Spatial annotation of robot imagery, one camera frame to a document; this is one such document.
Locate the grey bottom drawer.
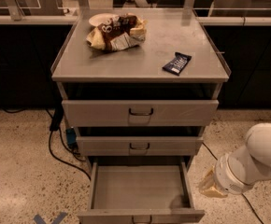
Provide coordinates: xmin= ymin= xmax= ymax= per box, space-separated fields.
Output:
xmin=78 ymin=157 xmax=205 ymax=224

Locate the grey drawer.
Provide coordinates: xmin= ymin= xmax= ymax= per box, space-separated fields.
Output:
xmin=78 ymin=157 xmax=205 ymax=224
xmin=63 ymin=100 xmax=219 ymax=127
xmin=77 ymin=136 xmax=203 ymax=156

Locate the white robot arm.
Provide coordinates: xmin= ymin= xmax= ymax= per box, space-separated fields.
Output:
xmin=199 ymin=123 xmax=271 ymax=198

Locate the grey metal drawer cabinet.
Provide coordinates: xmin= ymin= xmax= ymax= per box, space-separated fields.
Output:
xmin=52 ymin=9 xmax=230 ymax=164

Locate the grey middle drawer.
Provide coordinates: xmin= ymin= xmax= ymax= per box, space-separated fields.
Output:
xmin=77 ymin=136 xmax=203 ymax=156

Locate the grey top drawer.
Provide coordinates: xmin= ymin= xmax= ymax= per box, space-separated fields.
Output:
xmin=63 ymin=100 xmax=219 ymax=127

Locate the dark blue candy bar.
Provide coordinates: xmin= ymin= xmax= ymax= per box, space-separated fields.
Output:
xmin=163 ymin=52 xmax=192 ymax=76

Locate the blue power box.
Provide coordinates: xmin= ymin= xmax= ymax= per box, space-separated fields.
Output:
xmin=65 ymin=128 xmax=77 ymax=147

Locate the crumpled brown chip bag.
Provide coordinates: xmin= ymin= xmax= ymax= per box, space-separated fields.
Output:
xmin=86 ymin=13 xmax=147 ymax=51

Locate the white plate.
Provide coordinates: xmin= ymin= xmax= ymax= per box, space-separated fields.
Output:
xmin=89 ymin=13 xmax=116 ymax=27

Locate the black floor cable right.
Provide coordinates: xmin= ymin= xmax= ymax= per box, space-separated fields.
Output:
xmin=202 ymin=142 xmax=265 ymax=224

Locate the black floor cable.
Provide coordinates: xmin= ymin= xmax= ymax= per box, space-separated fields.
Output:
xmin=3 ymin=107 xmax=92 ymax=181
xmin=202 ymin=142 xmax=265 ymax=224

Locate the black floor cable left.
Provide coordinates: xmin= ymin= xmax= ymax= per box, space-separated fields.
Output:
xmin=3 ymin=107 xmax=92 ymax=181

